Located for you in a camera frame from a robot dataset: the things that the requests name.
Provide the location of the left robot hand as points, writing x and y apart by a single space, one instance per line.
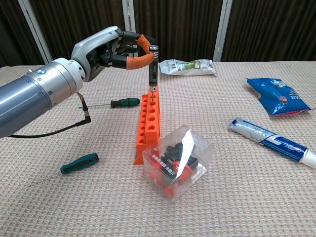
91 49

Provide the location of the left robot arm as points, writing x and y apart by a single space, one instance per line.
32 96

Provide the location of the orange tool holder rack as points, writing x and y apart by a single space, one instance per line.
150 130

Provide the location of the silver snack packet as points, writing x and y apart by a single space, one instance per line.
187 67

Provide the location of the clear plastic box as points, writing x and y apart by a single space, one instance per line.
172 177

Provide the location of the blue snack bag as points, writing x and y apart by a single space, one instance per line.
276 96

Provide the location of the blue white toothpaste tube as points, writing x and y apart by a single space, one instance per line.
271 139

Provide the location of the beige woven tablecloth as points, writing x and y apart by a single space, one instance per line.
247 197

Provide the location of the white frame post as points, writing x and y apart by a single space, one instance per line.
223 29
32 22
128 14

